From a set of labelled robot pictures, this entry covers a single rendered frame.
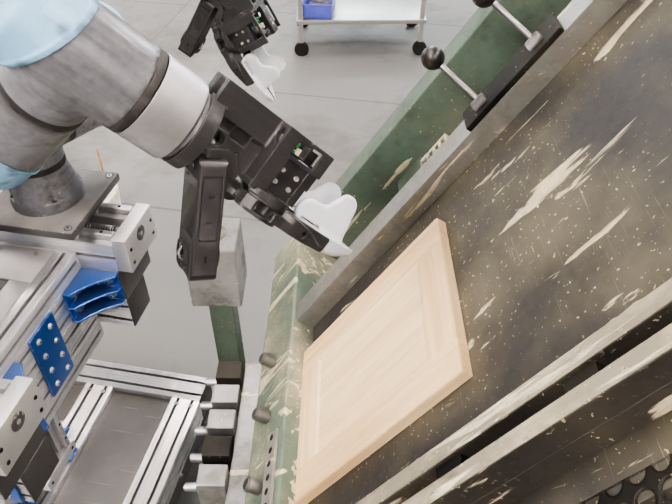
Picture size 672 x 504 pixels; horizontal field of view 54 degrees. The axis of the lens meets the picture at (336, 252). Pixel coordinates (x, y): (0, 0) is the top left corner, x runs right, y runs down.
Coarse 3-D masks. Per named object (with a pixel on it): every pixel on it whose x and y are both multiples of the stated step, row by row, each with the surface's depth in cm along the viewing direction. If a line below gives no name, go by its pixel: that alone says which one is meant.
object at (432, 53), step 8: (432, 48) 103; (440, 48) 103; (424, 56) 103; (432, 56) 103; (440, 56) 103; (424, 64) 104; (432, 64) 103; (440, 64) 104; (448, 72) 104; (456, 80) 104; (464, 88) 104; (472, 96) 103; (480, 96) 103; (472, 104) 104; (480, 104) 103
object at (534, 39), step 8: (472, 0) 98; (480, 0) 97; (488, 0) 96; (496, 8) 97; (504, 8) 97; (504, 16) 97; (512, 16) 97; (512, 24) 97; (520, 24) 97; (520, 32) 97; (528, 32) 97; (536, 32) 96; (528, 40) 97; (536, 40) 96; (528, 48) 97
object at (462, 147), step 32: (576, 0) 94; (608, 0) 90; (576, 32) 94; (544, 64) 97; (512, 96) 100; (480, 128) 104; (448, 160) 108; (416, 192) 112; (384, 224) 117; (352, 256) 124; (320, 288) 130
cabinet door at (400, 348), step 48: (432, 240) 104; (384, 288) 111; (432, 288) 98; (336, 336) 119; (384, 336) 105; (432, 336) 92; (336, 384) 112; (384, 384) 98; (432, 384) 87; (336, 432) 105; (384, 432) 92; (336, 480) 101
